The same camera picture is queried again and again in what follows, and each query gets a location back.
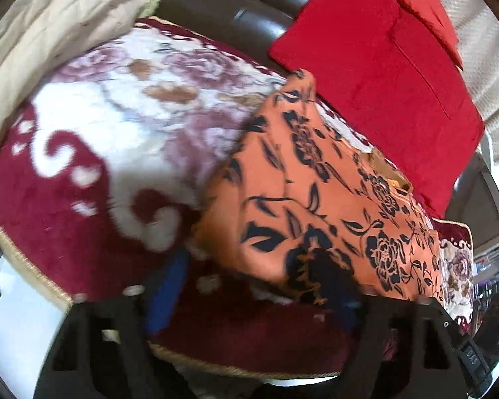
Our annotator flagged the orange floral garment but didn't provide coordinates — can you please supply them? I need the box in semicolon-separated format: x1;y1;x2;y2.
193;68;445;312

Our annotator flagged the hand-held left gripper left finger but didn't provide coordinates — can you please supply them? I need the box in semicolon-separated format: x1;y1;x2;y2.
33;249;192;399

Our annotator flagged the dark brown leather sofa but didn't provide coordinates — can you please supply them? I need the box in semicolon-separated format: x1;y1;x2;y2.
150;0;499;242

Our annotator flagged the beige quilted cloth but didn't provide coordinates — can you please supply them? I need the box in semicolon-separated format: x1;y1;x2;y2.
0;0;163;300

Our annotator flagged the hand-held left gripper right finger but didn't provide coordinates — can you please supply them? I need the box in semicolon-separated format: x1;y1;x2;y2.
333;287;470;399

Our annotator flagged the large red cushion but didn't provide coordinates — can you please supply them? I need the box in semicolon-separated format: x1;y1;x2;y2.
268;0;485;219

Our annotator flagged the small red cushion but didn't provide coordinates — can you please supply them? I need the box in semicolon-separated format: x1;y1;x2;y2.
385;0;464;71

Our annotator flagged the floral plush blanket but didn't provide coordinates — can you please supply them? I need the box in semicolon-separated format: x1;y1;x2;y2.
0;17;477;381

